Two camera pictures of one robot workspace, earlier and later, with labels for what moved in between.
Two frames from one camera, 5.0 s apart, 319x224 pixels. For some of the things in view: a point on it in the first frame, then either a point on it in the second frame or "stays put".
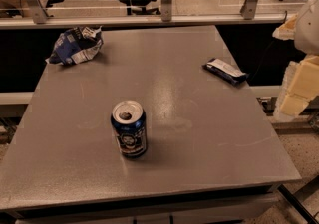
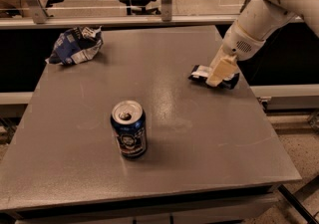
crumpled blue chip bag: (76, 46) stays put
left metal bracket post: (32, 4) stays put
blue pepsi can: (129, 123) stays put
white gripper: (308, 25) to (239, 44)
